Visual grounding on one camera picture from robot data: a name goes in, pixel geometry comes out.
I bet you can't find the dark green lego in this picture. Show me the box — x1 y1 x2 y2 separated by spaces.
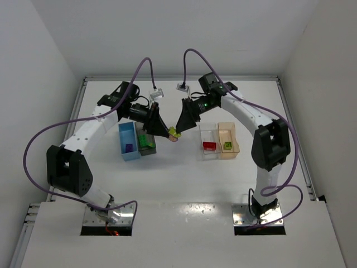
138 134 150 147

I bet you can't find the tan lego brick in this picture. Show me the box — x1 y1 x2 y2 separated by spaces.
168 135 178 142

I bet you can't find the red lego brick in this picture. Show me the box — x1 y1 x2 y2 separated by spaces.
202 141 218 152

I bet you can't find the lime green lego brick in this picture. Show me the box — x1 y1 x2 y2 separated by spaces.
223 141 233 151

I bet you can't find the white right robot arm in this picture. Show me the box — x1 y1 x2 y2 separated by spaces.
176 73 291 217

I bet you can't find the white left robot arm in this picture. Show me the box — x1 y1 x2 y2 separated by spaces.
46 82 171 211

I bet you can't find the smoky grey plastic bin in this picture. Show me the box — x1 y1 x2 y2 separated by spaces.
134 122 157 156

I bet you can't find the light blue plastic bin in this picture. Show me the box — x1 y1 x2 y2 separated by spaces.
118 122 141 161

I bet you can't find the clear plastic bin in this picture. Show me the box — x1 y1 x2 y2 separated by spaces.
199 123 220 160

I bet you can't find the orange translucent plastic bin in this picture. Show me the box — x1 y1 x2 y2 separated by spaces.
218 122 240 160

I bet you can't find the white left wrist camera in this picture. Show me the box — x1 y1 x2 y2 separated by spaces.
149 88 164 101

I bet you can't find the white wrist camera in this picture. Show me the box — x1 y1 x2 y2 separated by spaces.
176 83 190 93
149 88 164 101

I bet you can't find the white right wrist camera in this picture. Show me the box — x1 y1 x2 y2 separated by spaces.
176 83 190 93

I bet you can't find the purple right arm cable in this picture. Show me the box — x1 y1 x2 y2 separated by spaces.
182 49 303 229

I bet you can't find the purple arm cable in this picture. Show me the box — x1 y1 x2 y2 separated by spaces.
182 49 303 229
23 57 155 216

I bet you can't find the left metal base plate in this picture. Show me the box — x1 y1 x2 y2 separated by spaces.
83 202 137 227

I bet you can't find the metal base plate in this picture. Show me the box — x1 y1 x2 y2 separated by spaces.
231 204 283 227
83 202 137 227

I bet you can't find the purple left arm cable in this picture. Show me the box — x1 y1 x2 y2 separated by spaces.
23 57 155 216

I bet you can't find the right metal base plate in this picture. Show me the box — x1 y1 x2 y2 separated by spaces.
231 204 283 227

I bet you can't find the aluminium table frame rail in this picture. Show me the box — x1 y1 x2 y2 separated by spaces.
8 74 327 268

